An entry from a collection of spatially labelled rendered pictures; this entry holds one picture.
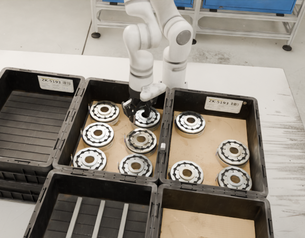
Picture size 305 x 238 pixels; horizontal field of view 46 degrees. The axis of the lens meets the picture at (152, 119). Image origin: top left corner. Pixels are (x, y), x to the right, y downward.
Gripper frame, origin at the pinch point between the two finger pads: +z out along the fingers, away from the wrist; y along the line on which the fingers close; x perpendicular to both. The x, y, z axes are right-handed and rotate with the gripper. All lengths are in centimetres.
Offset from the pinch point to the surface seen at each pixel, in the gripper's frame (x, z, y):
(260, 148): 35.7, -4.5, -18.1
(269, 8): -74, 54, -187
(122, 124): -3.7, 5.2, 4.6
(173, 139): 11.7, 5.3, -5.3
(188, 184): 32.2, -4.8, 7.9
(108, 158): 5.8, 5.0, 16.7
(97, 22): -162, 75, -80
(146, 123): 2.5, 2.3, -1.0
